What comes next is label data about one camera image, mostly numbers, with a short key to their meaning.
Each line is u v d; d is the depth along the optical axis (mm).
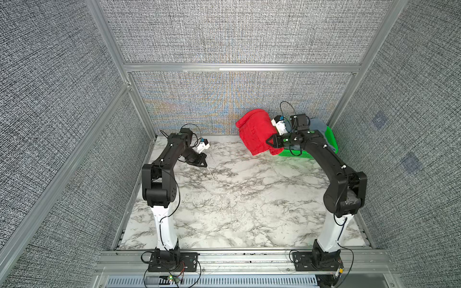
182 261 730
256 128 897
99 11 706
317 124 1126
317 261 659
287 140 763
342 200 511
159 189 546
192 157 823
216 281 702
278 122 798
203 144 883
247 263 747
